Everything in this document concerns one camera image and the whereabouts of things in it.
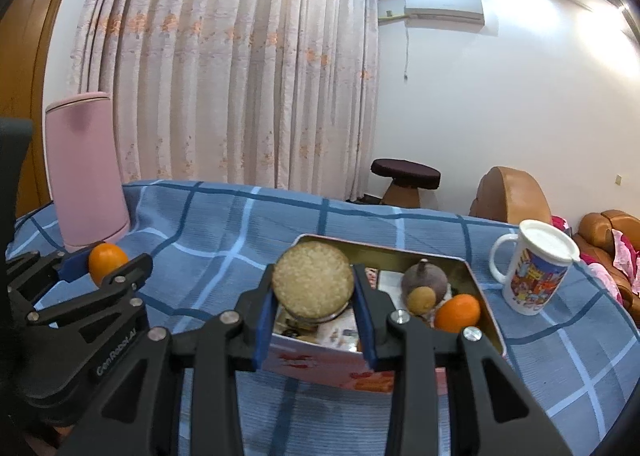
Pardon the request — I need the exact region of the small orange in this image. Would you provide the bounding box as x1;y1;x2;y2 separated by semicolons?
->
88;242;129;287

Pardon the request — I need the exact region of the large orange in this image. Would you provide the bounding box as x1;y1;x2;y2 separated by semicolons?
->
434;294;482;334

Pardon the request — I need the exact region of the small yellow-brown longan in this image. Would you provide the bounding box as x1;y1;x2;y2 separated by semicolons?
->
406;286;437;316

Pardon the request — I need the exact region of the purple round fruit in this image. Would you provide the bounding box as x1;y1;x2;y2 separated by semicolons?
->
401;259;449;306

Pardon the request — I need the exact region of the pink metal tin box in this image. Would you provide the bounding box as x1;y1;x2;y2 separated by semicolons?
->
262;234;506;393

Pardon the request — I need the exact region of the round layered sugarcane piece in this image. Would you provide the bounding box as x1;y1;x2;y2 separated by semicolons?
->
271;242;355;322

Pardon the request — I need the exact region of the pink electric kettle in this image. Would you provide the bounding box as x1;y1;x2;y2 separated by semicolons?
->
44;92;130;251

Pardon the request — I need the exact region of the white printed mug with lid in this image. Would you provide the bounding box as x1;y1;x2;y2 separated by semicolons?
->
488;220;580;316

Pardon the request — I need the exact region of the brown leather sofa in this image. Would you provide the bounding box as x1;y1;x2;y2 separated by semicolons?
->
572;208;640;327

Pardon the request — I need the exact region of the pink floral blanket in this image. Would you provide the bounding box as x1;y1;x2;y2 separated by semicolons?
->
551;214;640;307

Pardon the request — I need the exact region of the brown leather armchair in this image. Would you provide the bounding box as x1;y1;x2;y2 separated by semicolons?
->
470;166;552;225

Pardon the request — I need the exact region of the wooden door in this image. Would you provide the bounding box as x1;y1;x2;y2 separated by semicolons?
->
1;0;62;216

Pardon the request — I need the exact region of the dark round stool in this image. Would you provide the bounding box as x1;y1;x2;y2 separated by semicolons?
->
370;158;442;209

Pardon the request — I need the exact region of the floral pink curtain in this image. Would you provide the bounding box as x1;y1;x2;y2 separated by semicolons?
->
67;0;378;200

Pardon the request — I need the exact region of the white air conditioner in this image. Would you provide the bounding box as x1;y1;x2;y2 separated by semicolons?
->
405;0;485;26

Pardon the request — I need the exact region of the air conditioner cable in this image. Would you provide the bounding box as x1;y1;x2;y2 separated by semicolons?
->
400;25;412;84

